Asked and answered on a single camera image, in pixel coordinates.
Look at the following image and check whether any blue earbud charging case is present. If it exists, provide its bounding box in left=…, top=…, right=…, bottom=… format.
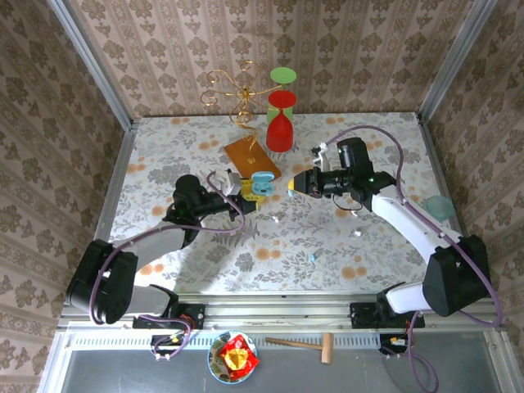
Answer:
left=250, top=170, right=276, bottom=198

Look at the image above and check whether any red plastic wine glass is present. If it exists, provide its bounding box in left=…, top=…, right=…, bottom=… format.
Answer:
left=264, top=89, right=298, bottom=154

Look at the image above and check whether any teal translucent cup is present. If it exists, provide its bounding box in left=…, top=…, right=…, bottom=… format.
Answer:
left=423, top=195, right=454, bottom=223

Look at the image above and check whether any green plastic wine glass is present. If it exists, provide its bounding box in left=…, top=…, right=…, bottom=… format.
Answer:
left=265, top=66, right=298, bottom=124

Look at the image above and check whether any red and yellow snack packet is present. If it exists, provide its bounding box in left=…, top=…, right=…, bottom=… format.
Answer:
left=216, top=333, right=260, bottom=382

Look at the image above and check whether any small wooden mallet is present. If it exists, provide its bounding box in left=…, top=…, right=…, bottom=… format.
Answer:
left=264, top=332, right=335, bottom=365

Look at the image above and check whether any patterned ceramic bowl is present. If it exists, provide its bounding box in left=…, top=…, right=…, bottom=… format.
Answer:
left=206, top=329, right=259, bottom=385

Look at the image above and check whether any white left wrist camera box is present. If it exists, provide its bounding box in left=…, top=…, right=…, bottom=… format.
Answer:
left=212, top=168, right=242, bottom=197

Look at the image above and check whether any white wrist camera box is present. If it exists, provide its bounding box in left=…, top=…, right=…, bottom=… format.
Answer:
left=310, top=142, right=335, bottom=169
left=212, top=168, right=242, bottom=197

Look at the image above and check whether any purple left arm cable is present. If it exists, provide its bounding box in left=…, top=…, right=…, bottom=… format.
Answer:
left=88, top=170, right=246, bottom=361

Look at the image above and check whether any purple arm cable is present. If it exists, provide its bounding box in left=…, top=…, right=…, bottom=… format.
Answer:
left=323, top=124, right=504, bottom=392
left=88, top=170, right=246, bottom=361

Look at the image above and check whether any gold wire stand wooden base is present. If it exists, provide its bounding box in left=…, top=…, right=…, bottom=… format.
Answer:
left=200, top=60, right=283, bottom=192

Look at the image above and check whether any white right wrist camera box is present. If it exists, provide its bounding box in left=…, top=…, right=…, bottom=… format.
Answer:
left=310, top=142, right=335, bottom=169

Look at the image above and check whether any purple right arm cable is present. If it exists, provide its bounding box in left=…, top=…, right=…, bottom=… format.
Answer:
left=323, top=124, right=504, bottom=392

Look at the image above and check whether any aluminium table side rail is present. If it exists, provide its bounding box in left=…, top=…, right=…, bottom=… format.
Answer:
left=75, top=118, right=139, bottom=298
left=415, top=112, right=486, bottom=298

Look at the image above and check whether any long aluminium base rail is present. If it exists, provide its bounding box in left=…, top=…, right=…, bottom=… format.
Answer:
left=56, top=291, right=511, bottom=332

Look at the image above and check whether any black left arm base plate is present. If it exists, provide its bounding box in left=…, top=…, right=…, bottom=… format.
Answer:
left=133, top=303, right=206, bottom=330

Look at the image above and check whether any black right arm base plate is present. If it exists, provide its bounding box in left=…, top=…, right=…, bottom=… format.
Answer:
left=350, top=301, right=426, bottom=330

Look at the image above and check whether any black cable connector box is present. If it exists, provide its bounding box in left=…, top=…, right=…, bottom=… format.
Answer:
left=378, top=333, right=410, bottom=356
left=150, top=333, right=184, bottom=356

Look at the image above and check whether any aluminium frame post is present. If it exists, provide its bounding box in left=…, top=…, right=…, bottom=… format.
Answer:
left=47, top=0, right=134, bottom=130
left=419, top=0, right=503, bottom=122

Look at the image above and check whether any slotted grey cable duct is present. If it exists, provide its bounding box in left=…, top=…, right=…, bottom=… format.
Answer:
left=67, top=333, right=382, bottom=350

